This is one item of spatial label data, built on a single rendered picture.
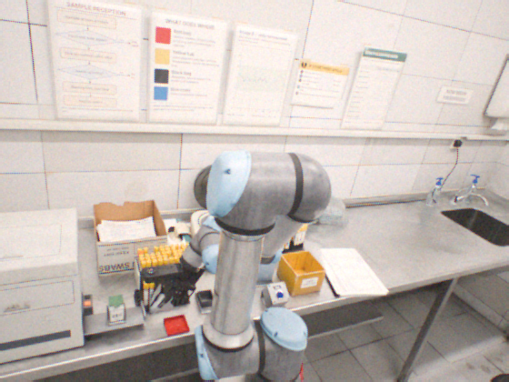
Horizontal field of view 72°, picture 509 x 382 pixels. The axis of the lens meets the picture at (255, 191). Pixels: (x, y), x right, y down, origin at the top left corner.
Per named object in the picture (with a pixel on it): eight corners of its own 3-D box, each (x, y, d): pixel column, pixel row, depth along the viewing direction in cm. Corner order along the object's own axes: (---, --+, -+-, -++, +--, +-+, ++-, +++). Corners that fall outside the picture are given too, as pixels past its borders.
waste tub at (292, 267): (291, 297, 130) (296, 276, 126) (275, 274, 141) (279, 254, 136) (321, 291, 136) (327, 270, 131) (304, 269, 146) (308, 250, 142)
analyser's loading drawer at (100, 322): (69, 341, 97) (68, 327, 95) (69, 324, 102) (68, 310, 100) (145, 326, 106) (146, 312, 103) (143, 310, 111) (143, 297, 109)
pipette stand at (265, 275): (248, 287, 131) (253, 266, 127) (243, 276, 137) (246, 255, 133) (273, 285, 135) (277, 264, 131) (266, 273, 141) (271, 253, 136)
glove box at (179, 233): (167, 267, 135) (169, 246, 131) (155, 234, 154) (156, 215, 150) (199, 263, 140) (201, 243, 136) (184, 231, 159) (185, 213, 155)
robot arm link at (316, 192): (349, 142, 66) (270, 236, 107) (295, 139, 63) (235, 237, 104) (365, 197, 61) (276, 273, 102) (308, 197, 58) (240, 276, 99)
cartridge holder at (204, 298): (201, 314, 116) (202, 306, 114) (194, 296, 123) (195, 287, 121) (216, 311, 118) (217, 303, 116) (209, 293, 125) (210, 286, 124)
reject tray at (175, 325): (167, 336, 106) (167, 334, 105) (163, 319, 111) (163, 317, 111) (189, 331, 109) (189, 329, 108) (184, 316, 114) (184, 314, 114)
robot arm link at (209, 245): (247, 249, 92) (238, 230, 102) (204, 251, 88) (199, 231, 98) (244, 275, 94) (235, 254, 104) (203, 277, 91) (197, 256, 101)
